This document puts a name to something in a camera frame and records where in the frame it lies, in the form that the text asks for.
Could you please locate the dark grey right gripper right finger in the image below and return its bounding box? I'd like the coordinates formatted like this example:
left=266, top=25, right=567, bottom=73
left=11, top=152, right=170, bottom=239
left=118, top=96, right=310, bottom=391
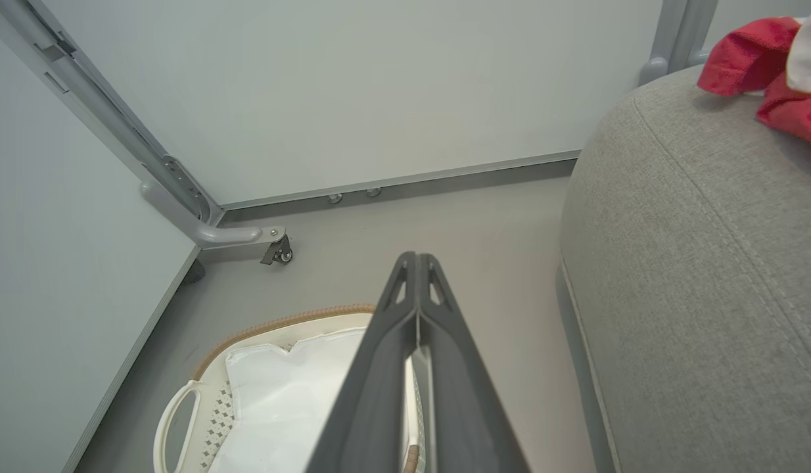
left=418, top=253, right=531, bottom=473

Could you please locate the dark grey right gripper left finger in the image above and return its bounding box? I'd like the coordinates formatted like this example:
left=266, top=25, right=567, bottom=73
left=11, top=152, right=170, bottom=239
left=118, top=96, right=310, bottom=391
left=305, top=252, right=420, bottom=473

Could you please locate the red and white garment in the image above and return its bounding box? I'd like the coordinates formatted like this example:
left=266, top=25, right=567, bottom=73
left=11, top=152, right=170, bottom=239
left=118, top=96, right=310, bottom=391
left=697, top=5, right=811, bottom=150

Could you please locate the grey fabric sofa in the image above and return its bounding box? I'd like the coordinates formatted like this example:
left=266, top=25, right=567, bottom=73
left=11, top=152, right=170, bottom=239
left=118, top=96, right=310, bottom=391
left=555, top=62, right=811, bottom=473

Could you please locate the white cloth basket liner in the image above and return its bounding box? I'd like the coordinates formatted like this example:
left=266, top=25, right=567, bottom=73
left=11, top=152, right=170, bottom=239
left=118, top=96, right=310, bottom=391
left=207, top=327, right=421, bottom=473

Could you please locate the small grey caster wheel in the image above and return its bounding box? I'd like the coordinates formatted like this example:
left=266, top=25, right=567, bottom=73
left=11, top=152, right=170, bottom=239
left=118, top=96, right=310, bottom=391
left=260, top=235, right=294, bottom=266

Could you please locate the white laundry basket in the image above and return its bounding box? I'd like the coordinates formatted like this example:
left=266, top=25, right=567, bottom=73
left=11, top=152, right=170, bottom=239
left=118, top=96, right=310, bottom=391
left=153, top=305, right=427, bottom=473

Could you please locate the grey metal floor rail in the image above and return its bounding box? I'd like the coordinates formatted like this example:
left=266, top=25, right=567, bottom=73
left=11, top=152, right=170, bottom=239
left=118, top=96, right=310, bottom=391
left=220, top=150, right=582, bottom=224

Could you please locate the grey metal partition frame post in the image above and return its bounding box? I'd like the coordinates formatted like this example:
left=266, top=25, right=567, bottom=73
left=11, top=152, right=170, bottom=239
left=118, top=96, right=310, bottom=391
left=0, top=0, right=287, bottom=249

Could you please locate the grey metal double partition post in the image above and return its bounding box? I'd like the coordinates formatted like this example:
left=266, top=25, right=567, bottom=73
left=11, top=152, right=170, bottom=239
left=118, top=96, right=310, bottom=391
left=639, top=0, right=719, bottom=87

